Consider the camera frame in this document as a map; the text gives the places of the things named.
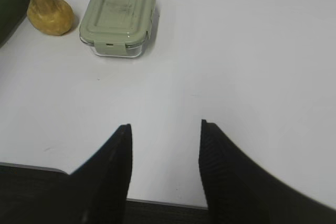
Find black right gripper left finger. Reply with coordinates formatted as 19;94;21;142
70;124;132;223

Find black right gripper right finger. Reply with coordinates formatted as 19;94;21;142
198;120;335;223

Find green lidded glass container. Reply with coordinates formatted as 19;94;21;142
79;0;156;58

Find yellow pear-shaped squash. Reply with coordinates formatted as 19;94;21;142
27;0;75;36

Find dark green cucumber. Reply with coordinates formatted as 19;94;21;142
1;0;30;46

